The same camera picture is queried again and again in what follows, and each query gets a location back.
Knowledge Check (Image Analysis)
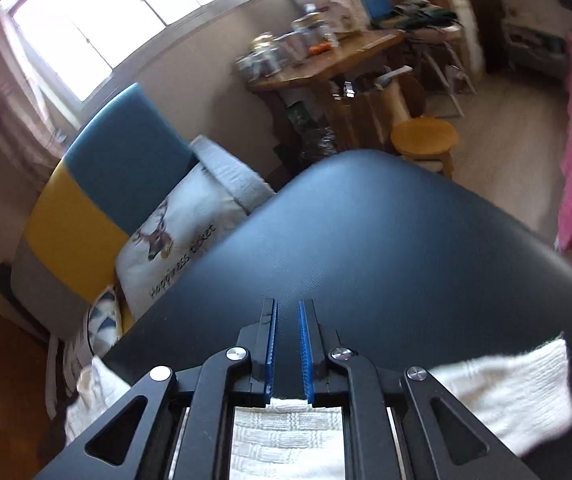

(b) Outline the row of glass jars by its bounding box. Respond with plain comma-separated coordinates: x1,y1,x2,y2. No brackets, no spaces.
236,2,361,78

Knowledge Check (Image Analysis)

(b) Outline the white cabinet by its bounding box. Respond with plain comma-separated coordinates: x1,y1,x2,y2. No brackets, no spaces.
446,0,482,91

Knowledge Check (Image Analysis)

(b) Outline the wooden desk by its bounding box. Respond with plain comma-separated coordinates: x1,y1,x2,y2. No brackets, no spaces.
246,27,407,161

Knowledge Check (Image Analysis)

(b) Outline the grey yellow blue sofa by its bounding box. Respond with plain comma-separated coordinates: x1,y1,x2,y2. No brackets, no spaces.
8,82,277,341

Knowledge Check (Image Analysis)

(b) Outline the round wooden stool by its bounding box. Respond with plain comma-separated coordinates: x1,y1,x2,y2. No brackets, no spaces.
390,116,459,178

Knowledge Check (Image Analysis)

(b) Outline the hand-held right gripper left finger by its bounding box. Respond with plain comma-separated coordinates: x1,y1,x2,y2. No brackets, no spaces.
33,297,279,480

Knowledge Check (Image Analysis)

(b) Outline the cream knit sweater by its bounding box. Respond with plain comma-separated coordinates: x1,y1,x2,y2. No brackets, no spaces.
63,340,572,480

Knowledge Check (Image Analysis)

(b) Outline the blue chair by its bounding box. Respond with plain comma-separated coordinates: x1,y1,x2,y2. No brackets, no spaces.
358,0,477,118

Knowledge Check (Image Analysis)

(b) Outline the triangle pattern pillow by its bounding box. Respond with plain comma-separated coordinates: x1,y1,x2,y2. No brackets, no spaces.
88,285,124,356

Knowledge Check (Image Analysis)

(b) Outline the deer print pillow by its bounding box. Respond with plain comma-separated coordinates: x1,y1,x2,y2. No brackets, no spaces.
116,162,251,318

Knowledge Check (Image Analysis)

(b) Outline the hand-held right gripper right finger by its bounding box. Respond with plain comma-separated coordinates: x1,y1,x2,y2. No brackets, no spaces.
298,298,539,480

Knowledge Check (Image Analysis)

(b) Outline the barred window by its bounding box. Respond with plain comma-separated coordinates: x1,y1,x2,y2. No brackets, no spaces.
8,0,267,103

